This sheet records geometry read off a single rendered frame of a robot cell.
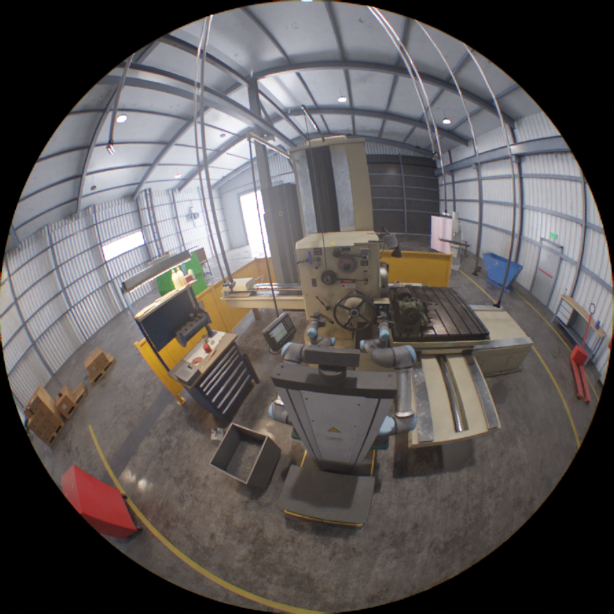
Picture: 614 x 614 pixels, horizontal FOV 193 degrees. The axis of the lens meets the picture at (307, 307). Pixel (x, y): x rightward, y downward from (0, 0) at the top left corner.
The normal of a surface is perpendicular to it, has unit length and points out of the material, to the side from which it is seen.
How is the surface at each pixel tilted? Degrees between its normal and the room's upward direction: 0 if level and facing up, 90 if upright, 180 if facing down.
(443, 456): 0
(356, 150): 90
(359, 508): 0
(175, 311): 90
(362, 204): 90
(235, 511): 0
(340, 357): 62
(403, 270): 90
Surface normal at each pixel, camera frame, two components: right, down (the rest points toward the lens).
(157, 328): 0.94, 0.05
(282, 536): -0.14, -0.86
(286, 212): -0.26, 0.51
